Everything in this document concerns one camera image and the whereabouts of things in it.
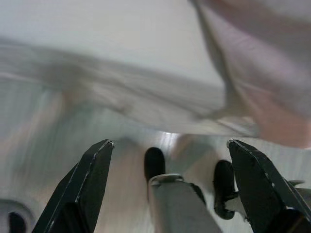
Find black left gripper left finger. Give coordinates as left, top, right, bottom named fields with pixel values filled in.
left=31, top=139, right=115, bottom=233

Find pink floral pillow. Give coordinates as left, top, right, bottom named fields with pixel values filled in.
left=189, top=0, right=311, bottom=149

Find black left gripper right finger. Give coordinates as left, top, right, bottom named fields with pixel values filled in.
left=226, top=138, right=311, bottom=233

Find beige sheeted mattress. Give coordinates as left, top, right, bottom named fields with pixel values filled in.
left=0, top=0, right=260, bottom=136

